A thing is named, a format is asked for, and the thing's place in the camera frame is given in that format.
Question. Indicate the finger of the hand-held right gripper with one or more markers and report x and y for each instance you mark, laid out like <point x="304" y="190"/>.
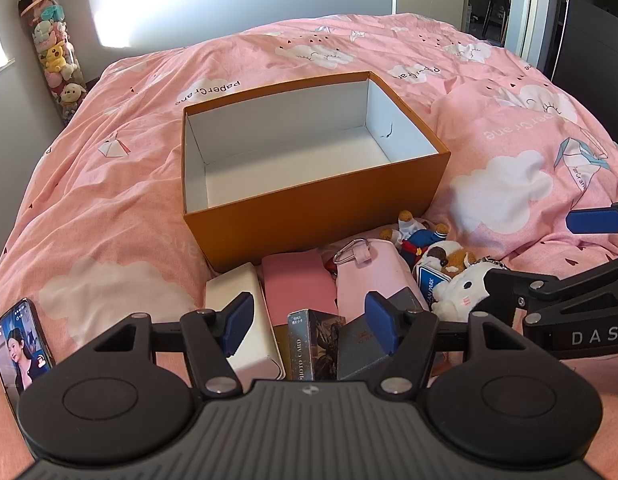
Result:
<point x="596" y="217"/>
<point x="504" y="285"/>

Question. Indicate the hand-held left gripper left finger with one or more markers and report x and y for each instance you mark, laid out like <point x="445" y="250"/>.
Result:
<point x="237" y="322"/>

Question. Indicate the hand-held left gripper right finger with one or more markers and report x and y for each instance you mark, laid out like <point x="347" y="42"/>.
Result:
<point x="381" y="322"/>

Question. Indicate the black and white plush toy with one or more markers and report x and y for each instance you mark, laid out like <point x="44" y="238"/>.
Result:
<point x="464" y="290"/>

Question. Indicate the grey small box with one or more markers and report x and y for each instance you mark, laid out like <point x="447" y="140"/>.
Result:
<point x="356" y="355"/>

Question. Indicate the pink zip pouch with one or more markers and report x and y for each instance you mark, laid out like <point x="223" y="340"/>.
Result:
<point x="369" y="280"/>

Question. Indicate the pink box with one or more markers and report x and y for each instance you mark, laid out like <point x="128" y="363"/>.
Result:
<point x="296" y="285"/>

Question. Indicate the brown sailor bear plush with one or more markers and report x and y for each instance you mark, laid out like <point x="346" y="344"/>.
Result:
<point x="420" y="240"/>

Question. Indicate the orange cardboard box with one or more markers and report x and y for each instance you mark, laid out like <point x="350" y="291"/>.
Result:
<point x="314" y="215"/>

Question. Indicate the white rectangular box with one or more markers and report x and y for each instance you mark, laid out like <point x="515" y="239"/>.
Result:
<point x="229" y="280"/>

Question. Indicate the dark illustrated card box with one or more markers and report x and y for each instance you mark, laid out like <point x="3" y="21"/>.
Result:
<point x="314" y="345"/>

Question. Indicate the silver carabiner clip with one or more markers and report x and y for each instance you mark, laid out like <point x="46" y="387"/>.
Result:
<point x="350" y="252"/>

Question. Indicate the pink cloud print blanket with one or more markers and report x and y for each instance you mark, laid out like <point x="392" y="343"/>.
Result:
<point x="114" y="210"/>

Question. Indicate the dark wardrobe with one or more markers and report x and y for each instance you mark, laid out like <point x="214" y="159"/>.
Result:
<point x="594" y="20"/>

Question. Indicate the black smartphone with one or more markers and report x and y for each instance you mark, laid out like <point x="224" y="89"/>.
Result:
<point x="19" y="355"/>

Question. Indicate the dark chair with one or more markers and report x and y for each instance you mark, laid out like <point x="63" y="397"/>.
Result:
<point x="495" y="7"/>

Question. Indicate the clear tube of plush toys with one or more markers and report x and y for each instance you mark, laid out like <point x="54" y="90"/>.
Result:
<point x="54" y="60"/>

